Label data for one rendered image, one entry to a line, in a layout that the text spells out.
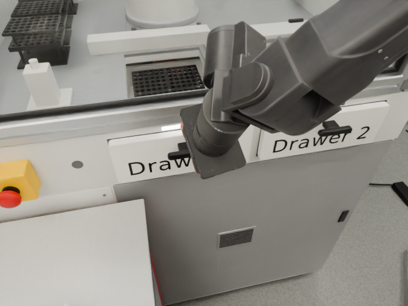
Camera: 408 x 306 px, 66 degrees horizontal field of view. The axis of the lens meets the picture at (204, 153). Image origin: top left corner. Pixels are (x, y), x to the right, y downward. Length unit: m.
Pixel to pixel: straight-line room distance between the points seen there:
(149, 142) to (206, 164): 0.22
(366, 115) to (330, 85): 0.51
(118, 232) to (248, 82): 0.49
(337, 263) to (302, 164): 0.84
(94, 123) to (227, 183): 0.35
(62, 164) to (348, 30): 0.56
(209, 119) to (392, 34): 0.17
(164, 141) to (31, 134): 0.24
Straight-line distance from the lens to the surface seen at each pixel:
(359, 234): 1.73
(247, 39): 0.35
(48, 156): 0.67
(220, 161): 0.42
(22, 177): 0.65
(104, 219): 0.72
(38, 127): 0.62
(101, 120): 0.60
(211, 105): 0.33
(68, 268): 0.68
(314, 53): 0.27
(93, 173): 0.70
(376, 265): 1.67
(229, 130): 0.33
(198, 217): 0.87
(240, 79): 0.29
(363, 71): 0.28
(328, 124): 0.72
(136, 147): 0.62
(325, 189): 0.96
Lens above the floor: 1.33
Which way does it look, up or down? 44 degrees down
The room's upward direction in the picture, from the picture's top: straight up
